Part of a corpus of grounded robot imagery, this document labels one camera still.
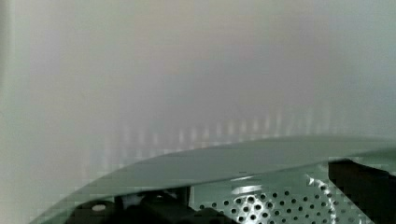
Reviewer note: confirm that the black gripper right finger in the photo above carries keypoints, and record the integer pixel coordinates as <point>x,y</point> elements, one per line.
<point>372,190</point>

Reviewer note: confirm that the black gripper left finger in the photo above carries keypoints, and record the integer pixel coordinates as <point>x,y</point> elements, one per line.
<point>183,196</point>

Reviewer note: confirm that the green plastic strainer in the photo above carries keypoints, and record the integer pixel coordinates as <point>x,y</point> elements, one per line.
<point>280,180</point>

